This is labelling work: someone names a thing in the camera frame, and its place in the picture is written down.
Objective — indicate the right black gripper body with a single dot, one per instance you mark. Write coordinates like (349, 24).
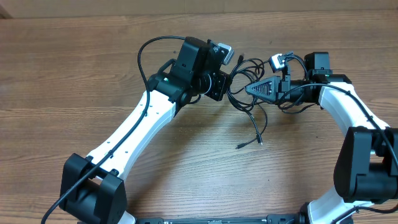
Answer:
(298, 94)

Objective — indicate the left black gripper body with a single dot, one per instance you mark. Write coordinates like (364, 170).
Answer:
(217, 84)

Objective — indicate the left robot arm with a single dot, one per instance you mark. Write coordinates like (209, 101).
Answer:
(93, 187)

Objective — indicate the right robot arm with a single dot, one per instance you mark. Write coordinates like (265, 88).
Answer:
(365, 173)

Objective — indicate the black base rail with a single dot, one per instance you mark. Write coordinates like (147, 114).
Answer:
(224, 220)

